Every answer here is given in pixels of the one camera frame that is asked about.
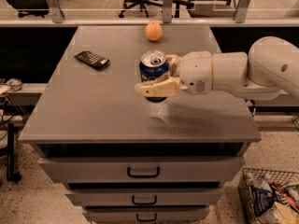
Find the middle grey drawer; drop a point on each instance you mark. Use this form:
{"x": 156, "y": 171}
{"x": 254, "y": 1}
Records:
{"x": 143, "y": 197}

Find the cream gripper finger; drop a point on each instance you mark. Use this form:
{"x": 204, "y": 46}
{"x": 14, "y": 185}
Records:
{"x": 171, "y": 86}
{"x": 173, "y": 60}

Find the orange fruit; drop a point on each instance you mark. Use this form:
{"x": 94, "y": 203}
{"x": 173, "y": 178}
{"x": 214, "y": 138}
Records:
{"x": 153, "y": 31}

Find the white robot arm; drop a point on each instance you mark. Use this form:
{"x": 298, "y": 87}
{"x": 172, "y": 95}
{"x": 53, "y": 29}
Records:
{"x": 269, "y": 68}

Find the blue pepsi can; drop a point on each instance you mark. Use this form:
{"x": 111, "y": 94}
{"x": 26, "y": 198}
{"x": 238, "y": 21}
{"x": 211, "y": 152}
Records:
{"x": 153, "y": 64}

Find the black snack bar packet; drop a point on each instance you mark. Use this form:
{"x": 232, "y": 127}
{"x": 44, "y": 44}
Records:
{"x": 91, "y": 59}

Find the black office chair centre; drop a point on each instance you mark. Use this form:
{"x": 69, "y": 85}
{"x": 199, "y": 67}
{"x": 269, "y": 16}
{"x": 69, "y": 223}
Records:
{"x": 170, "y": 8}

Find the blue snack bag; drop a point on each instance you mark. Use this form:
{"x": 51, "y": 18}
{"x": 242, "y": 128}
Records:
{"x": 263, "y": 199}

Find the black stand left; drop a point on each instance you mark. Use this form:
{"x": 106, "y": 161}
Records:
{"x": 12, "y": 175}

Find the grey drawer cabinet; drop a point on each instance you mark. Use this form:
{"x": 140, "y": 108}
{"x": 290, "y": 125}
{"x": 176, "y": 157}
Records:
{"x": 88, "y": 113}

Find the grey drawer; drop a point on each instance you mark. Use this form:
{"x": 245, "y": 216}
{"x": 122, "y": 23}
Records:
{"x": 146, "y": 214}
{"x": 142, "y": 169}
{"x": 143, "y": 197}

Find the bottom grey drawer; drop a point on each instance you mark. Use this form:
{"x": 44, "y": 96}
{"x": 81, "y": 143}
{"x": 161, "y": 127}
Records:
{"x": 146, "y": 214}

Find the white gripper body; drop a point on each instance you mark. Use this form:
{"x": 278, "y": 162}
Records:
{"x": 195, "y": 72}

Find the top grey drawer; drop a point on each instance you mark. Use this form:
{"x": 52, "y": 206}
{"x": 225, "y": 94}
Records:
{"x": 142, "y": 169}

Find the wire basket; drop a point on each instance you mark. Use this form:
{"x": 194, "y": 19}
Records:
{"x": 283, "y": 184}

